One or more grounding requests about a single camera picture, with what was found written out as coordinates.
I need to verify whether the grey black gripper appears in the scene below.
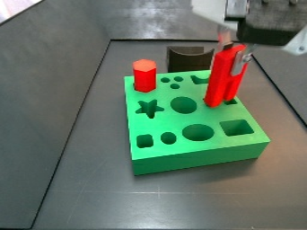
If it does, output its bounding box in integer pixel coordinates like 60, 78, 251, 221
191, 0, 307, 75

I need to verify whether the red double-square block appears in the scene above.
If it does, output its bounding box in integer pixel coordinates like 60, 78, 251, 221
204, 45, 247, 108

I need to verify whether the green shape-sorting board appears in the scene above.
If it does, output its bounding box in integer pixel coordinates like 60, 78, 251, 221
124, 70, 270, 175

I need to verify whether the black curved holder stand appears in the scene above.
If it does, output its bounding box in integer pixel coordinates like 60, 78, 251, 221
167, 46, 215, 73

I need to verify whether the red hexagonal prism peg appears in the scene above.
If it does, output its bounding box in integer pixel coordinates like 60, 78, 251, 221
132, 59, 156, 93

